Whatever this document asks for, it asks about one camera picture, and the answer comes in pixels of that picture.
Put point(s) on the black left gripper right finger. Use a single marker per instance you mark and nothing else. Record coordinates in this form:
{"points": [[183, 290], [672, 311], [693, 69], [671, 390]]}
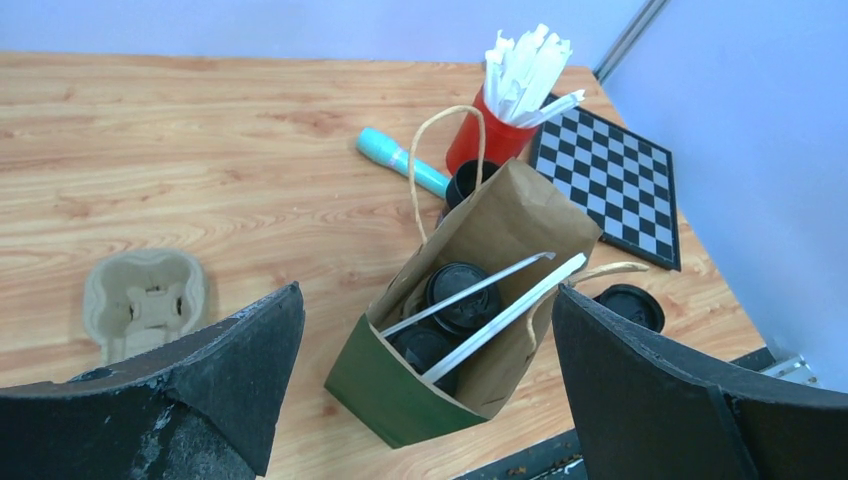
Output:
{"points": [[648, 407]]}

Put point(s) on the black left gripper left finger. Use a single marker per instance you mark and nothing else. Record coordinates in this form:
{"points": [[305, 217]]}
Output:
{"points": [[204, 406]]}

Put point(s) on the white straw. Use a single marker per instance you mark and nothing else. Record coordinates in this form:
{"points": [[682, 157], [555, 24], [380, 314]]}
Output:
{"points": [[470, 290], [503, 319]]}

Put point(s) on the green paper bag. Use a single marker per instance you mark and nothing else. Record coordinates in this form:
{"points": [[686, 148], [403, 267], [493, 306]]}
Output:
{"points": [[516, 213]]}

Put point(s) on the stack of black cups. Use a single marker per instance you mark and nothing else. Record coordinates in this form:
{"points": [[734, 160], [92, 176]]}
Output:
{"points": [[460, 187]]}

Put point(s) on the grey cardboard cup carrier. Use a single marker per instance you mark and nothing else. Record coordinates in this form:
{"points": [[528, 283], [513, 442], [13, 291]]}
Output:
{"points": [[140, 300]]}

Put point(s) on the black white chessboard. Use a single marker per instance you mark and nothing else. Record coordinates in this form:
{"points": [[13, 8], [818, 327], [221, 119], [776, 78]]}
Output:
{"points": [[620, 179]]}

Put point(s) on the red cup holder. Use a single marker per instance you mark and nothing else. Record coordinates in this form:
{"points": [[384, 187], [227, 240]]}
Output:
{"points": [[502, 141]]}

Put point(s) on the teal handheld massager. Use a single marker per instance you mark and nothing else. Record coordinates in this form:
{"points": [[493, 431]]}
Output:
{"points": [[385, 151]]}

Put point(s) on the white wrapped straws bundle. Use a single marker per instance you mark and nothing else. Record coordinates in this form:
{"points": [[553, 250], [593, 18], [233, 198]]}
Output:
{"points": [[521, 73]]}

